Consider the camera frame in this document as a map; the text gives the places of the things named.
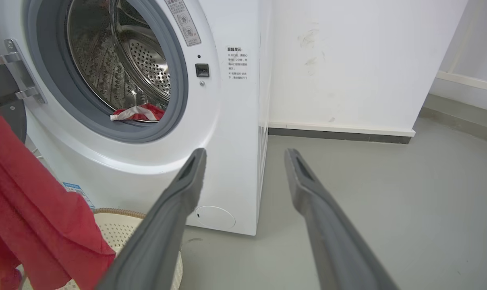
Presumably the red and white garment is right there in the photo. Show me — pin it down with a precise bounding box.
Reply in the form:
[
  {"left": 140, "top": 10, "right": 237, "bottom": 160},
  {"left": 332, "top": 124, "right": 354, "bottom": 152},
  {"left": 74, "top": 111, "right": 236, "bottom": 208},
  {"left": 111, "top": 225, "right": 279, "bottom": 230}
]
[{"left": 110, "top": 104, "right": 166, "bottom": 122}]

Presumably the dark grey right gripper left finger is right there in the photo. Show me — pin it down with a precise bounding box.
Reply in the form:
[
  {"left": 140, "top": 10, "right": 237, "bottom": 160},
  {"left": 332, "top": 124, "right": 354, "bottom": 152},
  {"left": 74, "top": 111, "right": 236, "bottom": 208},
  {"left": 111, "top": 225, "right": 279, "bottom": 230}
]
[{"left": 95, "top": 148, "right": 207, "bottom": 290}]

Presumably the white perforated laundry basket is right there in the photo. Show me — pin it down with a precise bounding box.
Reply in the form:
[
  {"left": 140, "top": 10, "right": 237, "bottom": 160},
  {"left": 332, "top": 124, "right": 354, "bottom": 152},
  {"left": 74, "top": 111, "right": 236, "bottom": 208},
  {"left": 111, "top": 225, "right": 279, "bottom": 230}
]
[{"left": 18, "top": 208, "right": 184, "bottom": 290}]

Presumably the dark washing machine door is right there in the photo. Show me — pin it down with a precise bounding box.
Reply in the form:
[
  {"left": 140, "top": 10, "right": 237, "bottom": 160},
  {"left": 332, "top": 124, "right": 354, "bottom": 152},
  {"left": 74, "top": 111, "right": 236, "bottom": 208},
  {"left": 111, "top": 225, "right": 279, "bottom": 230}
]
[{"left": 0, "top": 39, "right": 48, "bottom": 145}]

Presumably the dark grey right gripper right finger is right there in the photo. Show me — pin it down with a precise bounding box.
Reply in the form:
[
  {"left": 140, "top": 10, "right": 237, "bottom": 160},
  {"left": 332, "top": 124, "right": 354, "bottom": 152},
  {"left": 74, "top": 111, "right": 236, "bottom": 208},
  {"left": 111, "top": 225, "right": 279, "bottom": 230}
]
[{"left": 284, "top": 148, "right": 400, "bottom": 290}]

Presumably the white front-load washing machine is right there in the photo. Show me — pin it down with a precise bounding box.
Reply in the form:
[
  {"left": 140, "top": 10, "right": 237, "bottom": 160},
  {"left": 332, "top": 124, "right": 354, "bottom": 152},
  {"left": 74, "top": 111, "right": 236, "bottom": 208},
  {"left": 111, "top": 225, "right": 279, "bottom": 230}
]
[{"left": 0, "top": 0, "right": 273, "bottom": 236}]

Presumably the red cloth garment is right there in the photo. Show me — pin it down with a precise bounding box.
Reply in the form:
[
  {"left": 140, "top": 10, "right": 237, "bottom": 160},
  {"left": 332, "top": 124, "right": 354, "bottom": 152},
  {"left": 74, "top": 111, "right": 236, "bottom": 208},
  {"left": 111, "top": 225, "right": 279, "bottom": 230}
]
[{"left": 0, "top": 89, "right": 116, "bottom": 290}]

